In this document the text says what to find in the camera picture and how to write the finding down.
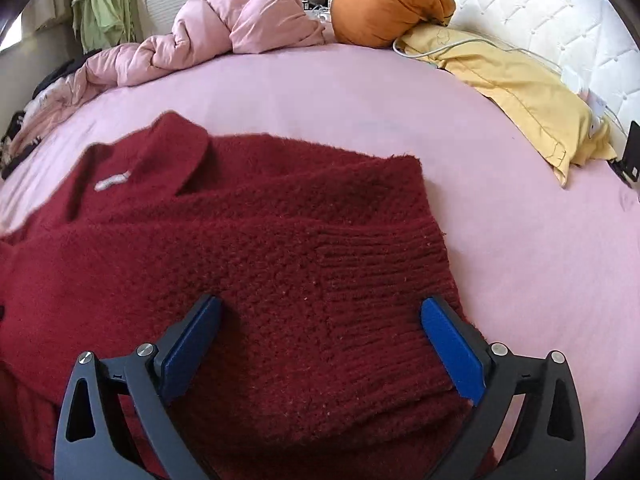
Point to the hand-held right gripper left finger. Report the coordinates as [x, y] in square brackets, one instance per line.
[192, 350]

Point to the green hanging cloth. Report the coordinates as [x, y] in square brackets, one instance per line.
[100, 5]

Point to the white charger plug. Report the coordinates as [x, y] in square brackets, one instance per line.
[597, 105]

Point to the pink sheeted bed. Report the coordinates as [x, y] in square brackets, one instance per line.
[350, 110]

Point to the yellow pillow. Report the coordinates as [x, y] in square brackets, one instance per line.
[525, 90]

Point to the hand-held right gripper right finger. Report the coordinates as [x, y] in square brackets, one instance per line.
[452, 350]

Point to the cream curtain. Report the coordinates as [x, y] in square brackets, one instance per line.
[50, 5]

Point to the black white striped garment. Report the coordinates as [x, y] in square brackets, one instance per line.
[11, 135]

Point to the orange pillow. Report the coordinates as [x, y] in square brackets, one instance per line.
[390, 5]

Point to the bright window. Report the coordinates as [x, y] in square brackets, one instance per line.
[12, 35]

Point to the black phone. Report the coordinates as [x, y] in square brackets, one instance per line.
[632, 150]

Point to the black sock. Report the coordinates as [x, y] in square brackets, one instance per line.
[17, 165]

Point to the red knit sweater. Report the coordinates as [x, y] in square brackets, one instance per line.
[300, 260]

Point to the pink duvet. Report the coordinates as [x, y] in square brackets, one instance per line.
[260, 20]

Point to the white tufted headboard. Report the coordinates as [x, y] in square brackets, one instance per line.
[525, 5]

